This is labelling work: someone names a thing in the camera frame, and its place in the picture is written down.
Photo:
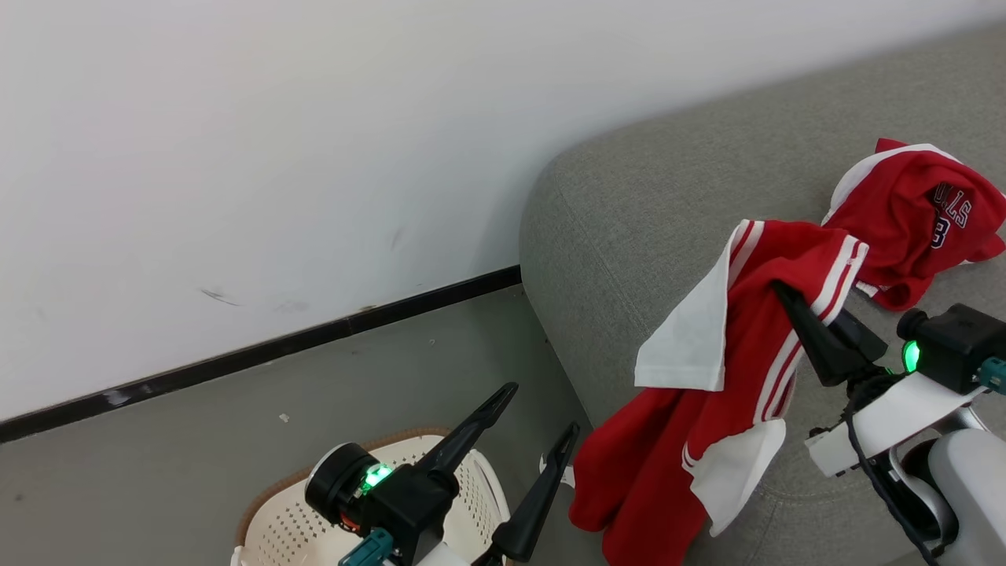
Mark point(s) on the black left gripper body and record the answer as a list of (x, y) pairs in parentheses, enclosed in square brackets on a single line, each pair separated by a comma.
[(339, 483)]

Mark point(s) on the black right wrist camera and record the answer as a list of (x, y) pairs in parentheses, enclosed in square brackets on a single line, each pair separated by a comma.
[(963, 342)]

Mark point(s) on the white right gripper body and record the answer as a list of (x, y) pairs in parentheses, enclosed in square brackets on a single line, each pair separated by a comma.
[(888, 420)]

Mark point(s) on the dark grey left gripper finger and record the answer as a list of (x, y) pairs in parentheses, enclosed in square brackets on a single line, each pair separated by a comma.
[(471, 428), (542, 495)]

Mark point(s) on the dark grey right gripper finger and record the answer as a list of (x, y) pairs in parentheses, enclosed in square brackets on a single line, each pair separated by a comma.
[(825, 346), (863, 338)]

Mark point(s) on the cream perforated laundry basket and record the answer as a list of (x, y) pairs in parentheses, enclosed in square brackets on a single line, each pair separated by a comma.
[(299, 534)]

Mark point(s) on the dark grey baseboard strip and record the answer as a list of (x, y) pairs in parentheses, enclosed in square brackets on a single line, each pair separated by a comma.
[(314, 336)]

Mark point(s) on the grey fabric sofa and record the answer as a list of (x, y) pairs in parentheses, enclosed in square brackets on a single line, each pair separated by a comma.
[(668, 196)]

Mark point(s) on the red white striped shirt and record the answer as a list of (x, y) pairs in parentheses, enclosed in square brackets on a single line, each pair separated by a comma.
[(747, 354)]

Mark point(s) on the red and white jacket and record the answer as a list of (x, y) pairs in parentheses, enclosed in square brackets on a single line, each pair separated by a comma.
[(904, 220)]

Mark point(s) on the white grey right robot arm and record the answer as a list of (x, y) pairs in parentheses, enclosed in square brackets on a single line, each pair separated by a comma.
[(974, 495)]

